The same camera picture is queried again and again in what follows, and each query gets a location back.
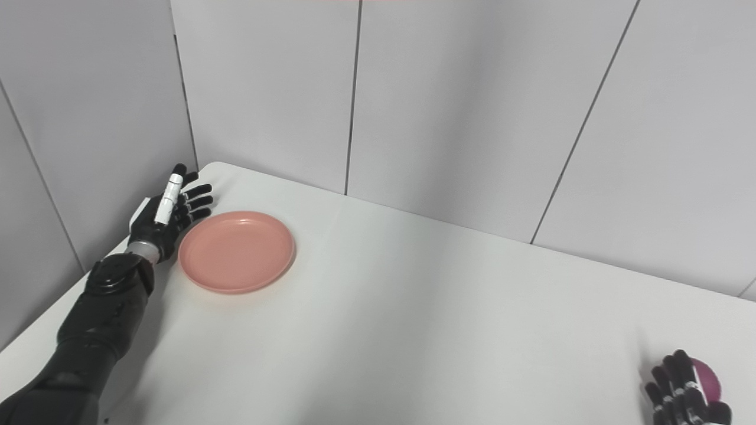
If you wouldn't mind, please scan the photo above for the black and white left hand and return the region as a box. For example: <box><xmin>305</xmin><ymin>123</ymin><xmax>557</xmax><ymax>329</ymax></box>
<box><xmin>129</xmin><ymin>164</ymin><xmax>214</xmax><ymax>264</ymax></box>

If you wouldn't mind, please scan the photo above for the black and white right hand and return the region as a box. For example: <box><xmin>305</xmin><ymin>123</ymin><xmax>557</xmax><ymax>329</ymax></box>
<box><xmin>644</xmin><ymin>349</ymin><xmax>734</xmax><ymax>425</ymax></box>

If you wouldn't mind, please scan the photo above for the purple red onion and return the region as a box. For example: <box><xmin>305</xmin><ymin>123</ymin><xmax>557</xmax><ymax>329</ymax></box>
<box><xmin>688</xmin><ymin>358</ymin><xmax>723</xmax><ymax>403</ymax></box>

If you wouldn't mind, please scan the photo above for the pink plate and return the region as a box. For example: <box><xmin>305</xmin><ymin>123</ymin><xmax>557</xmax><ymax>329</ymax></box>
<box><xmin>178</xmin><ymin>211</ymin><xmax>296</xmax><ymax>295</ymax></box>

